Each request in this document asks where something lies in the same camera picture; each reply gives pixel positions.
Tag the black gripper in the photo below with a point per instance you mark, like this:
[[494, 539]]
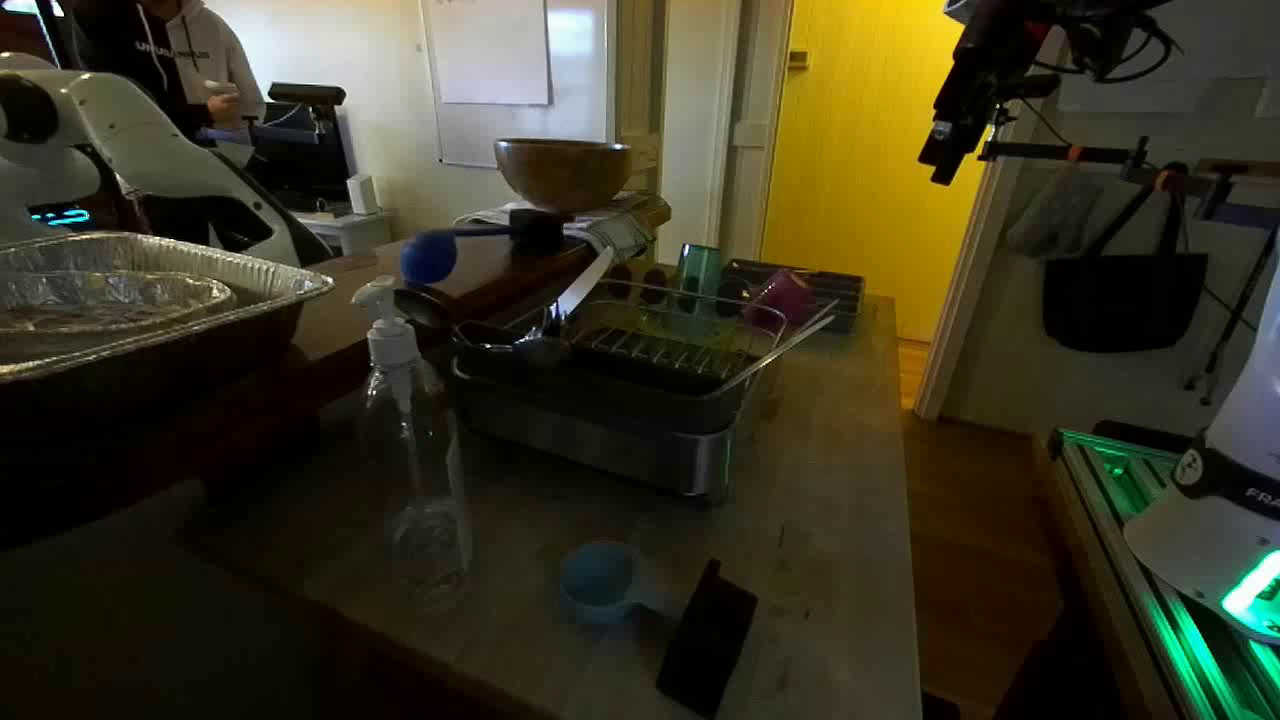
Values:
[[988, 62]]

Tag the blue plastic cup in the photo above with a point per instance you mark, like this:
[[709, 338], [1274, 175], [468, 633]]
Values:
[[700, 279]]

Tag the purple plastic cup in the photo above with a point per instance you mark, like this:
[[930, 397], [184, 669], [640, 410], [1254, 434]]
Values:
[[777, 297]]

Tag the stainless steel dish rack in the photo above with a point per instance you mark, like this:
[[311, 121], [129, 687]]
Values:
[[603, 401]]

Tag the blue round dish brush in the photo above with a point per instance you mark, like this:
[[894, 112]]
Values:
[[427, 256]]

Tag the grey hanging cloth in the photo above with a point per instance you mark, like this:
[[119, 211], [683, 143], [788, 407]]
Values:
[[1054, 218]]

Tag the black hanging bag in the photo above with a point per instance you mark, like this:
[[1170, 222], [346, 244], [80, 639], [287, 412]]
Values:
[[1122, 302]]

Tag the wooden bowl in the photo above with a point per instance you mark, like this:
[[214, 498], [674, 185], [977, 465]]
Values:
[[561, 168]]

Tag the brown wooden cutting board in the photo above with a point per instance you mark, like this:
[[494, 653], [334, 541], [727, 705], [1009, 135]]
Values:
[[501, 281]]

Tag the white device with green light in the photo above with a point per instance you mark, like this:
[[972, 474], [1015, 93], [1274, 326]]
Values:
[[1220, 533]]

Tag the green lit shelf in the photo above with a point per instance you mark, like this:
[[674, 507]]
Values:
[[1160, 625]]

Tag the black rectangular block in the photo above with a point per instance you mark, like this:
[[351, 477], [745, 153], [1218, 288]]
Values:
[[707, 639]]

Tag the blue measuring scoop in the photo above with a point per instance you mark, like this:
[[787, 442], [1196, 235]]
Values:
[[599, 582]]

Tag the small white table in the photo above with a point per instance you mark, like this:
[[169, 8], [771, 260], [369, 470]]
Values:
[[351, 228]]

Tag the clear spray bottle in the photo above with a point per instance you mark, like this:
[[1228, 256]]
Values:
[[427, 492]]

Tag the black printer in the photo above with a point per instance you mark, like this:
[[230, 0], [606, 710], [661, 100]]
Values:
[[306, 147]]

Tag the person in grey hoodie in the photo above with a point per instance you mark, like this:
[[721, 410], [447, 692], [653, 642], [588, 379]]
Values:
[[201, 52]]

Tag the aluminium foil tray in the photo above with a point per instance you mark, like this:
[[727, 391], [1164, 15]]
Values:
[[133, 302]]

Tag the dark brown box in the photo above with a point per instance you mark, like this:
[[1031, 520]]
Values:
[[146, 426]]

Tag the black camera rig bar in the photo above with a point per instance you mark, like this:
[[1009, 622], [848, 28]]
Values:
[[1064, 153]]

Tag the white wall board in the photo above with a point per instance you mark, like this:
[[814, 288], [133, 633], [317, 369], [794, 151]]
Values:
[[488, 49]]

